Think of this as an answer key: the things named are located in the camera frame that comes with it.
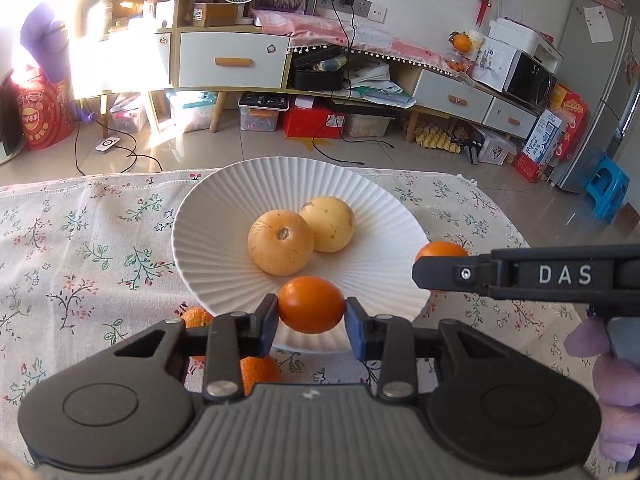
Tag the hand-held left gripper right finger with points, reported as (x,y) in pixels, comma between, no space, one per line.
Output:
(354,331)

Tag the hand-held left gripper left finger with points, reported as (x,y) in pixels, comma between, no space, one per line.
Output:
(267,321)

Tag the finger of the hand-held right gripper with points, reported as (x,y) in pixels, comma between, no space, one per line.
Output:
(445,274)

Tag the small smooth orange fruit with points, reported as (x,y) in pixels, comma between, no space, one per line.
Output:
(440,250)
(310,305)

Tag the mandarin orange with green leaf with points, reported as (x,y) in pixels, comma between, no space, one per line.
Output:
(257,372)

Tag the white ribbed plate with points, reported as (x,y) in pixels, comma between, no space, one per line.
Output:
(215,220)

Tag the person's right hand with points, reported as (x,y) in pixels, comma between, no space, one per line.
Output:
(620,400)

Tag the yellow round fruit with stem scar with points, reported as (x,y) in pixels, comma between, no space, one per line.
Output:
(280,252)

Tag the blue plastic stool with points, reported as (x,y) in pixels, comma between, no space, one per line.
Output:
(607,180)

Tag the pale yellow round fruit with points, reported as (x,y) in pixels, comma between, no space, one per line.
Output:
(330,222)

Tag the black handheld tool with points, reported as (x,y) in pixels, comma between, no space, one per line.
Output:
(471,150)

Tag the yellow egg carton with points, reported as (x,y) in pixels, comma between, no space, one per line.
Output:
(435,140)

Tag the white storage bin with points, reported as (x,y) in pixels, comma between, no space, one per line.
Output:
(497,150)

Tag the white blue printed carton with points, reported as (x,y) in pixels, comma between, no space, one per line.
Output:
(545,135)

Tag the red printed carton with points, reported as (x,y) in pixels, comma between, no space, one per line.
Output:
(570,105)

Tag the grey refrigerator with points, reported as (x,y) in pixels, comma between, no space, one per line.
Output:
(595,100)

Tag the yellow star floor sticker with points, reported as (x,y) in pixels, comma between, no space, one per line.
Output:
(305,144)

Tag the black microwave oven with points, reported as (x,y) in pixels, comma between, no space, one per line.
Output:
(530,82)

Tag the red box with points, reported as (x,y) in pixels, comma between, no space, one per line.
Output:
(310,125)

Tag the floral tablecloth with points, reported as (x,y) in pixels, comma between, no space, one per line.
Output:
(75,260)

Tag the clear storage box dark lid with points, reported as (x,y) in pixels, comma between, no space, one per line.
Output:
(260,117)

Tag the pile of papers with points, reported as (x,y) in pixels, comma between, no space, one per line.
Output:
(372,77)

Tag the jar of small oranges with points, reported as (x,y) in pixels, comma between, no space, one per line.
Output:
(456,63)

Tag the clear storage box teal lid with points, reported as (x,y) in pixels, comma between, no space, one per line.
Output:
(192,115)

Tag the orange fruit ornament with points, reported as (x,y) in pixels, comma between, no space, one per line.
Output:
(461,42)

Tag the black case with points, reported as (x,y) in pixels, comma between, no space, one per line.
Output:
(317,80)

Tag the white flat floor device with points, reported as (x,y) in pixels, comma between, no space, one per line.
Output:
(107,145)

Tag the small clear storage box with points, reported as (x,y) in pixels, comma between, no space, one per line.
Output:
(127,117)

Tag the white paper note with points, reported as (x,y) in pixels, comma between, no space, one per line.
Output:
(599,22)

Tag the large white drawer with sticker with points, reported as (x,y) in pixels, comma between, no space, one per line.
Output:
(230,50)

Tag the pink cloth runner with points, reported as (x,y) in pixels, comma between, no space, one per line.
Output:
(320,30)

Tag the small cardboard box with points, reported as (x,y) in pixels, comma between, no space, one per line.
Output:
(212,14)

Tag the purple plush toy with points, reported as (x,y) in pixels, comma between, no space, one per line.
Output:
(42,35)

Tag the white wall outlet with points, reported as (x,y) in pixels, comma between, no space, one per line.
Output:
(378,12)

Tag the grey wall outlet strip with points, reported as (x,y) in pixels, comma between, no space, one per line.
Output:
(357,7)

